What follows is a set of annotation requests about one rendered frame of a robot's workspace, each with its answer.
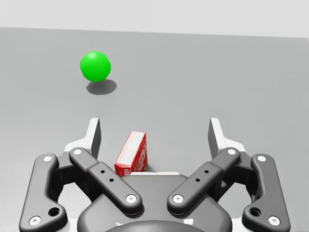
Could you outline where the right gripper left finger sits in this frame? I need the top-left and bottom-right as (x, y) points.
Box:
(18, 117), (143, 232)

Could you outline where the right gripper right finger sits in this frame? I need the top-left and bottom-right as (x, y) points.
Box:
(167, 117), (292, 232)

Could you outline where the red and white carton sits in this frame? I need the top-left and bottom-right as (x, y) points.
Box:
(114, 131), (148, 177)

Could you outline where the green ball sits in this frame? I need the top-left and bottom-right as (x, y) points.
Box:
(80, 51), (112, 83)

